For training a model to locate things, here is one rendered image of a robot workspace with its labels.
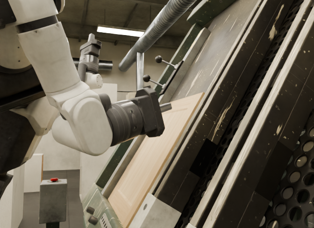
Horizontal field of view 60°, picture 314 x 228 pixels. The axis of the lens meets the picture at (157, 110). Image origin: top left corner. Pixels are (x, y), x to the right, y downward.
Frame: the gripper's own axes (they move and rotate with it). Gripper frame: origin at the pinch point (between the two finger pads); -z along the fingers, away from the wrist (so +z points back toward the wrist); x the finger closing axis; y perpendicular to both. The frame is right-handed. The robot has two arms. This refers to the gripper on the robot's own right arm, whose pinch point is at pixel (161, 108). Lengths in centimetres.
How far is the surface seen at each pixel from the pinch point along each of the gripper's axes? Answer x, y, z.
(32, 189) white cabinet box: -128, 524, -131
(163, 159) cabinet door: -16.6, 12.4, -8.3
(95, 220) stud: -34, 39, 5
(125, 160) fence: -22, 50, -22
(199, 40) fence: 24, 30, -69
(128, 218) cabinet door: -30.1, 18.8, 5.1
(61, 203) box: -36, 79, -1
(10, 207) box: -80, 280, -28
